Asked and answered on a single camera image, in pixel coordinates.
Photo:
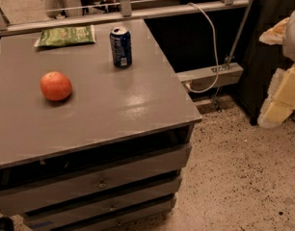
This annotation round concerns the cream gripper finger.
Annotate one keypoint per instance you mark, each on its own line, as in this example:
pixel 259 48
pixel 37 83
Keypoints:
pixel 275 34
pixel 280 102

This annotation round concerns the red orange apple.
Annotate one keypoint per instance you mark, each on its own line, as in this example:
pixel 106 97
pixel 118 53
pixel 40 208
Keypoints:
pixel 55 86

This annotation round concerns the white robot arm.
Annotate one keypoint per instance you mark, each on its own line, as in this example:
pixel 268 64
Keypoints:
pixel 288 45

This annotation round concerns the thin diagonal metal rod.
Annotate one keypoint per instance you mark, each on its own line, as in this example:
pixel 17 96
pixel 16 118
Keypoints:
pixel 239 28

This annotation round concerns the blue soda can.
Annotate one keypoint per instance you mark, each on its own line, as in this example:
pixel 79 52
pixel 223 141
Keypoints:
pixel 120 40

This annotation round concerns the grey drawer cabinet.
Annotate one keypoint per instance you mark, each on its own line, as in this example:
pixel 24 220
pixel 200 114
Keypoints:
pixel 110 153

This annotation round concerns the green chip bag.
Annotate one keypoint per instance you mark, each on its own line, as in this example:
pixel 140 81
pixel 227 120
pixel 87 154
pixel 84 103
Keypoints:
pixel 66 36

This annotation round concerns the grey metal frame rail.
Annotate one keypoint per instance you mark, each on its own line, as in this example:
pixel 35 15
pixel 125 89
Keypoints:
pixel 30 16

